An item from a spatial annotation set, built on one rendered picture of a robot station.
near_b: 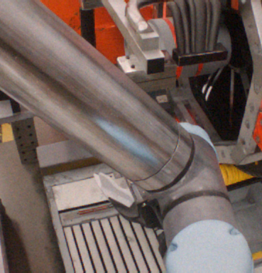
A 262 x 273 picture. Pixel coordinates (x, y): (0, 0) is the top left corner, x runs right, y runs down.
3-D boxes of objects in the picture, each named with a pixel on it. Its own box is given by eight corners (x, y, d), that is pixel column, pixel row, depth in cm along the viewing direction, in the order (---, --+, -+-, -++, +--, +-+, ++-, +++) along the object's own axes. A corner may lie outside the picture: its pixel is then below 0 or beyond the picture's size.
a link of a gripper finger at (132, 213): (119, 180, 62) (167, 199, 57) (123, 187, 63) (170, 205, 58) (101, 204, 60) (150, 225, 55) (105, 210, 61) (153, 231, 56)
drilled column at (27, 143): (42, 160, 178) (26, 84, 148) (21, 164, 176) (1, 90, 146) (38, 144, 185) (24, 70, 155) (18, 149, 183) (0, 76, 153)
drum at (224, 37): (229, 83, 90) (238, 30, 80) (140, 99, 85) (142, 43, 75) (202, 50, 99) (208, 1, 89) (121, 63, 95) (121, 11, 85)
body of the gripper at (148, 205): (171, 149, 55) (210, 215, 47) (182, 185, 61) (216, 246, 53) (119, 173, 55) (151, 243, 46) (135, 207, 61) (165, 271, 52)
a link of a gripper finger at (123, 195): (85, 154, 61) (135, 173, 56) (98, 178, 66) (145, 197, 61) (73, 170, 60) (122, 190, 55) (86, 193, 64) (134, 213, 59)
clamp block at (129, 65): (176, 87, 69) (178, 62, 65) (124, 97, 67) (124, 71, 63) (165, 71, 72) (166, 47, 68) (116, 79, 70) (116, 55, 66)
